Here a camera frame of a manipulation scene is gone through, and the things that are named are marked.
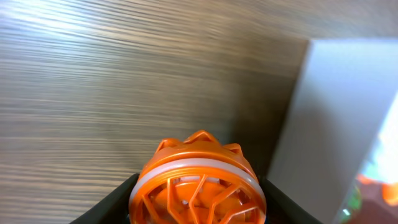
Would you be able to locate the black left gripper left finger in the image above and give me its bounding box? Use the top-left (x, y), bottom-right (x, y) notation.
top-left (70, 174), bottom-right (139, 224)

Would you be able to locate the orange round plastic toy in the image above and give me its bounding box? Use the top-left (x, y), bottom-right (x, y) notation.
top-left (128, 130), bottom-right (267, 224)

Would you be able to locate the orange dinosaur toy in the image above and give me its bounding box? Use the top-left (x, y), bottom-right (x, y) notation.
top-left (381, 182), bottom-right (398, 207)

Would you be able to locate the white box with brown interior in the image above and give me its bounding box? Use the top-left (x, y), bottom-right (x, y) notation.
top-left (267, 39), bottom-right (397, 223)

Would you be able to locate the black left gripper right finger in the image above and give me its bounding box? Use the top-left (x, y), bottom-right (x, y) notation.
top-left (259, 177), bottom-right (321, 224)

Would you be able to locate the green number ball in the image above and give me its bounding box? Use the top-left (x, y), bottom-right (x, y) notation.
top-left (340, 184), bottom-right (363, 223)

